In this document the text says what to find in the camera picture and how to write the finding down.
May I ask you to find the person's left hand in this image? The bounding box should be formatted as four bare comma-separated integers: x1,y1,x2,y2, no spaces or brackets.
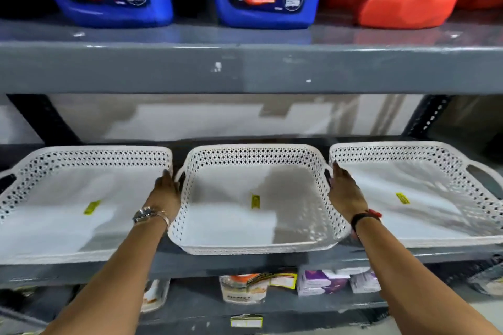
145,169,182,219

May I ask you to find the person's right hand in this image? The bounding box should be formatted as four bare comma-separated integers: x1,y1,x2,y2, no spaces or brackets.
328,162,369,224

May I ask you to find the white perforated plastic basket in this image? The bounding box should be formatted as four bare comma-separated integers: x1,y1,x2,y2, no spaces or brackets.
329,141,503,249
168,144,351,255
0,145,173,265

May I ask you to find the person's left forearm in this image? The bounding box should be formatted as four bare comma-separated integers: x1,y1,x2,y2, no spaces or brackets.
40,211,170,335

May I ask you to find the person's right forearm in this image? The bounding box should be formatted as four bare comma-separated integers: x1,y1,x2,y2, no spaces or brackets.
352,218,501,335

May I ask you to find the silver wristwatch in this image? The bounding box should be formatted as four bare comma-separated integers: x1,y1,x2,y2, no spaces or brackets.
132,206,171,229

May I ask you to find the black and red wristband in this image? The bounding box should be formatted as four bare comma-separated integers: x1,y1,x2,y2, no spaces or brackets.
351,209,382,234

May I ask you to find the white and purple box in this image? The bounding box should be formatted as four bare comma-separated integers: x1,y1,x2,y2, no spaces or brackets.
297,268,350,297
349,268,382,294

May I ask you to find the white packet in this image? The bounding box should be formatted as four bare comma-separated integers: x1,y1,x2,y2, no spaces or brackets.
140,279,171,314

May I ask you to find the yellow price tag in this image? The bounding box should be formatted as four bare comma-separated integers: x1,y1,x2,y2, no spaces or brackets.
270,271,298,290

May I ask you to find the white and orange pouch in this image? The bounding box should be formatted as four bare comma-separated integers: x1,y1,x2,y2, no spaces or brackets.
219,274,272,305

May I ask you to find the grey metal shelving rack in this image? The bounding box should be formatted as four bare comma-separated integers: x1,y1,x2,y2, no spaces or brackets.
0,13,503,335

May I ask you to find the white shelf price label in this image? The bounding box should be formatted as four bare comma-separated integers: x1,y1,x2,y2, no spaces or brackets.
230,314,263,328

